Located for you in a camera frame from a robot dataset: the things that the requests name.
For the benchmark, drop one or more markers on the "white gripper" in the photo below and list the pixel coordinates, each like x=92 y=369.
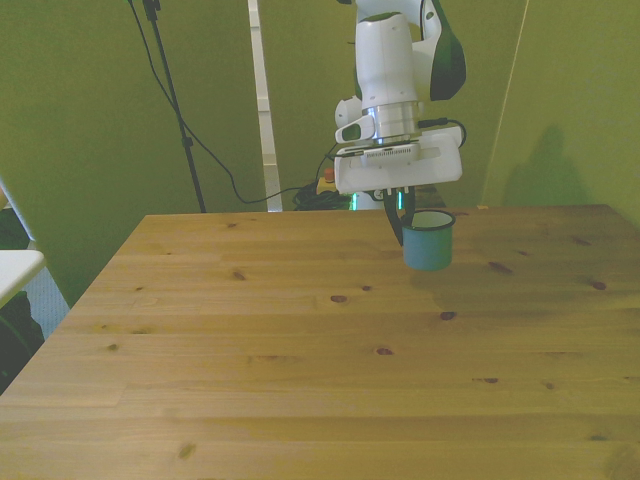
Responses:
x=400 y=175

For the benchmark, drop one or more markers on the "blue enamel mug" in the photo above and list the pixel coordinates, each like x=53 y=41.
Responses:
x=428 y=247

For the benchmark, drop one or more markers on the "red emergency stop button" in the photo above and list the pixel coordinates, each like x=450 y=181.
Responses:
x=328 y=174

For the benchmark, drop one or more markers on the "white side table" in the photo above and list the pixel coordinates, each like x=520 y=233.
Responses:
x=17 y=272

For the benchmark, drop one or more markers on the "black bag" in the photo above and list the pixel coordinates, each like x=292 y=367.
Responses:
x=17 y=340

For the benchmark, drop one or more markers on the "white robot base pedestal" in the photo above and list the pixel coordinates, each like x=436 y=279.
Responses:
x=370 y=201

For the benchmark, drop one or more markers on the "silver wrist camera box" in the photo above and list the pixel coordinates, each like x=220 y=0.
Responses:
x=389 y=153

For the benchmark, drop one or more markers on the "white vertical post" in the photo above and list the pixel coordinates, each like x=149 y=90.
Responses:
x=264 y=100

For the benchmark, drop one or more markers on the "black camera stand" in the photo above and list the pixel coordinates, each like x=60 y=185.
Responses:
x=175 y=105

